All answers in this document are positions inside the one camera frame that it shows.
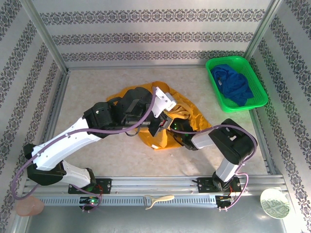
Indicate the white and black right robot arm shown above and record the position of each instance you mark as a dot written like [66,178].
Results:
[233,143]

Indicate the aluminium frame post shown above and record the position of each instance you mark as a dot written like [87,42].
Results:
[262,26]
[43,36]

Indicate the aluminium back rail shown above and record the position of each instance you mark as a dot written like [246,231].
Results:
[145,67]

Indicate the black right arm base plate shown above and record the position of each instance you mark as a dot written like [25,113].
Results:
[204,185]

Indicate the pink round disc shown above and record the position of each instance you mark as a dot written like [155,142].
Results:
[26,208]

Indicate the blue t-shirt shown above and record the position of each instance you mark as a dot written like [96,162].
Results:
[233,85]

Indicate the round green patterned disc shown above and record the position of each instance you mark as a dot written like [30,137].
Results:
[274,204]

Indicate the aluminium mounting rail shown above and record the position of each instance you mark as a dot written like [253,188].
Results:
[158,183]

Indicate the green plastic basket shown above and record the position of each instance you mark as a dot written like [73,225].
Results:
[226,59]

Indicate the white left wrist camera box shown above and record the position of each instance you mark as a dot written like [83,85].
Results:
[162,102]

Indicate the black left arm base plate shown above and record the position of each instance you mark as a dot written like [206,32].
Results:
[105,185]

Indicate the aluminium side rail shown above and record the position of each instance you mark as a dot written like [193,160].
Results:
[63,81]
[254,116]

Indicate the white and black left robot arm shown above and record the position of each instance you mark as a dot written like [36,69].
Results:
[60,143]

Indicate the yellow t-shirt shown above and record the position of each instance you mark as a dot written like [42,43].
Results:
[199,116]

